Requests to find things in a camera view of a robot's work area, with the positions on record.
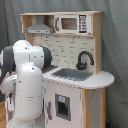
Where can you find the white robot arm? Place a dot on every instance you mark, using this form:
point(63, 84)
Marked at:
point(21, 81)

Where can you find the wooden toy kitchen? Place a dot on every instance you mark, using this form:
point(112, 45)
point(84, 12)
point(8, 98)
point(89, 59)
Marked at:
point(65, 49)

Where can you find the grey toy sink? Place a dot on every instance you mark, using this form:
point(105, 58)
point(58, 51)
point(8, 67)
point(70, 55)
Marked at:
point(72, 74)

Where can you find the black toy faucet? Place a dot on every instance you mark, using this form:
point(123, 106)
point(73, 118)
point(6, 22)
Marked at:
point(82, 64)

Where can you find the black toy stovetop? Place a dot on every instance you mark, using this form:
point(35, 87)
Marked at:
point(45, 70)

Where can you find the white cabinet door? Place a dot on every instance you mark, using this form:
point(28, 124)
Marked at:
point(63, 106)

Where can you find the white toy microwave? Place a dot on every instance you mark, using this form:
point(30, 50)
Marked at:
point(73, 24)

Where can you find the grey range hood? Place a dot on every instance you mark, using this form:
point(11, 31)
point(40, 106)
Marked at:
point(39, 27)

